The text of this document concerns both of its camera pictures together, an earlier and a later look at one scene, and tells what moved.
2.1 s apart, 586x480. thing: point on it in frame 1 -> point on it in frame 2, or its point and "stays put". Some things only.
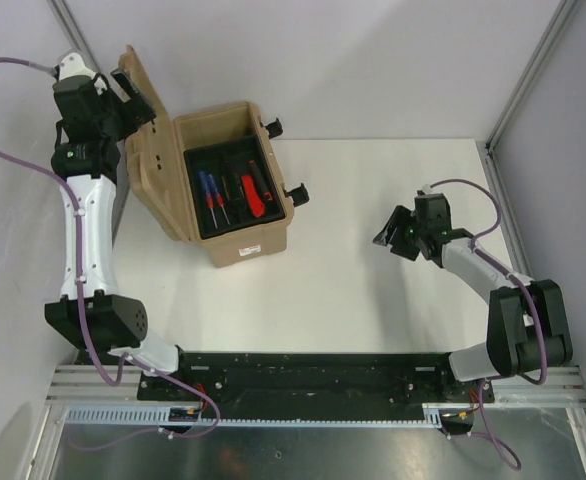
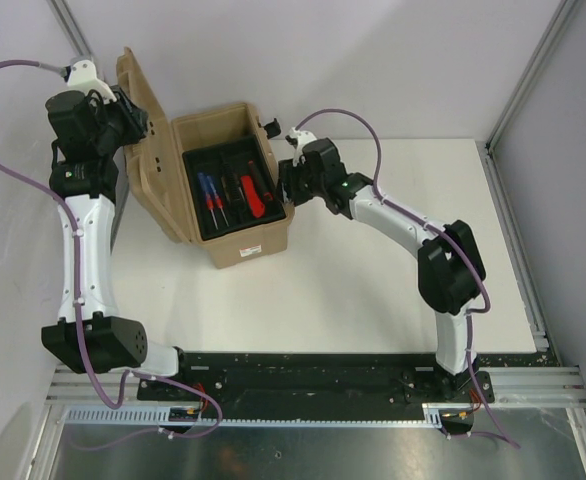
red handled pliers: [256, 204] stays put
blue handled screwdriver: [209, 196] stays put
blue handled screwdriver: [219, 198] stays put
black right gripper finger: [397, 227] -> [289, 174]
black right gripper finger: [406, 246] -> [297, 190]
